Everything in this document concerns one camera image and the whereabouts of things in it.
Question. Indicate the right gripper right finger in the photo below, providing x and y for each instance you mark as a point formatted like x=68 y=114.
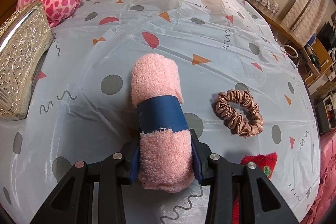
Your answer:
x=211 y=169

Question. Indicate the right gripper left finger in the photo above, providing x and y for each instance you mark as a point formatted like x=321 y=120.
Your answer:
x=71 y=201

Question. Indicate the red reindeer sock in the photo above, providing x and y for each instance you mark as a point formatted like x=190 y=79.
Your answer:
x=256 y=195

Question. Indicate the brown satin scrunchie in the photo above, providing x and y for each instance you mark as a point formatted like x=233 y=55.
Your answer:
x=240 y=112

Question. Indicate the pink towel blue band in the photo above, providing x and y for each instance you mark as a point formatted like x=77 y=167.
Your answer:
x=165 y=152

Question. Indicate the pink bedspread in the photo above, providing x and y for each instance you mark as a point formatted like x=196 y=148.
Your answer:
x=326 y=189

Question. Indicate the white folding stool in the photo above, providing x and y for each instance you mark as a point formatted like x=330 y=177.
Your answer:
x=311 y=61

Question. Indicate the ornate silver tissue box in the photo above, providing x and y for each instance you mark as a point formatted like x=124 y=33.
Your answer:
x=25 y=37

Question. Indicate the wooden side desk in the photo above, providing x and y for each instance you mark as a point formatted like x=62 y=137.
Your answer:
x=275 y=22

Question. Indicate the beige patterned curtain right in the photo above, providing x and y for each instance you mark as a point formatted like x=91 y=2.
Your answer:
x=304 y=17

